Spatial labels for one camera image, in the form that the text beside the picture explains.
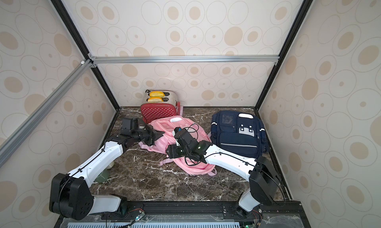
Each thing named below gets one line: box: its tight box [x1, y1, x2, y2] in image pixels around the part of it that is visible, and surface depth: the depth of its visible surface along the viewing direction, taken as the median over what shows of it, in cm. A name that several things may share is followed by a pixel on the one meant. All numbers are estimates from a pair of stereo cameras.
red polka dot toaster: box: [140, 89, 178, 124], surface depth 102 cm
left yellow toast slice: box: [149, 91, 166, 98], surface depth 103 cm
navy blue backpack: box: [210, 110, 268, 160], surface depth 104 cm
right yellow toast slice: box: [147, 97, 164, 103], surface depth 100 cm
